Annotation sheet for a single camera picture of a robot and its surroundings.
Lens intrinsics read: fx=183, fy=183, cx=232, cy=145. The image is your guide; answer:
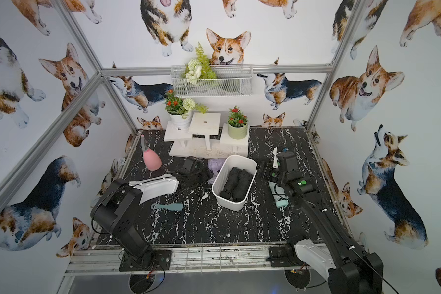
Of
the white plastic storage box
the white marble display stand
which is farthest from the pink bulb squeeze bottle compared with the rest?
the white plastic storage box

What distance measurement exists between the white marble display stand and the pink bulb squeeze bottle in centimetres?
9

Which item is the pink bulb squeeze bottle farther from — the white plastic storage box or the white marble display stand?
the white plastic storage box

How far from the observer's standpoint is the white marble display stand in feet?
3.10

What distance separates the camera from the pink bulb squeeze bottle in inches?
37.0
